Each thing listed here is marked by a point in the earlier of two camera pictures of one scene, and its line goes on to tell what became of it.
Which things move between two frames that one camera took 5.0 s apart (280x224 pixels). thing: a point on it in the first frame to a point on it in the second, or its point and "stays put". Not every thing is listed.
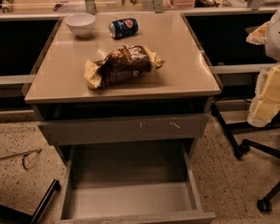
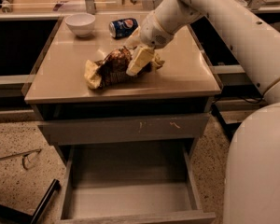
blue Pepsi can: [121, 28] stays put
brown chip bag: [121, 63] stays put
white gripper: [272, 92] to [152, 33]
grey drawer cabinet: [127, 103] stays put
